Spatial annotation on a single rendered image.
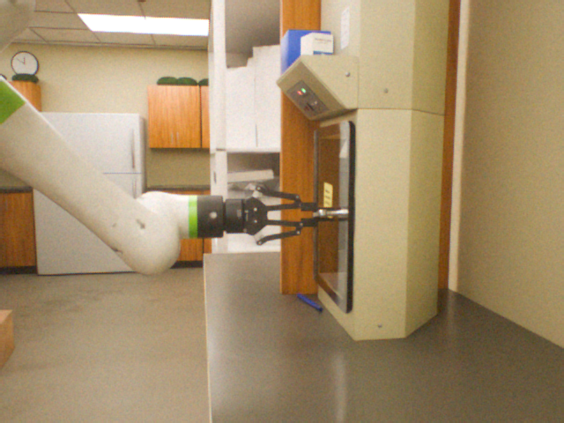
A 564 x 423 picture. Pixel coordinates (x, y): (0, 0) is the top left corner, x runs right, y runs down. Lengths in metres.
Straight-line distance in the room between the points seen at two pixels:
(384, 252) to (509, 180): 0.42
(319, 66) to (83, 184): 0.48
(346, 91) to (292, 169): 0.40
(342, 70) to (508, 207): 0.57
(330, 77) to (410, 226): 0.34
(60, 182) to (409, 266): 0.68
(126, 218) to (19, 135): 0.21
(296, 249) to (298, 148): 0.28
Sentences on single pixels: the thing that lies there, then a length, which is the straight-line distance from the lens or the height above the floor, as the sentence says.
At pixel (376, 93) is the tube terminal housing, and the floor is 1.44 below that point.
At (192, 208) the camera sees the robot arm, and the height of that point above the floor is 1.21.
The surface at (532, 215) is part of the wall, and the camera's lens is 1.27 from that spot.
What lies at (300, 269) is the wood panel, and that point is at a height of 1.01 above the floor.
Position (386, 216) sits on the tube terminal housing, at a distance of 1.04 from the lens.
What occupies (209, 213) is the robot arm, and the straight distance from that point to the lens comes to 1.03.
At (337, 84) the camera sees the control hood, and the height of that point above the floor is 1.46.
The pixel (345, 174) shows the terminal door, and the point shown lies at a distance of 1.03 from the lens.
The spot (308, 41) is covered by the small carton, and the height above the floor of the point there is 1.55.
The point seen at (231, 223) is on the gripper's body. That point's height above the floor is 1.18.
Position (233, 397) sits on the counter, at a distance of 0.85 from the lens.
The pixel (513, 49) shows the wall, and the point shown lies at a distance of 1.38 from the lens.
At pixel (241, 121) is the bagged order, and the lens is 2.38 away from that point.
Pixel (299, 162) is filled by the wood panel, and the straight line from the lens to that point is 1.36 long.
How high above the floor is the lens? 1.31
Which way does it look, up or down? 7 degrees down
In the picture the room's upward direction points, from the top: straight up
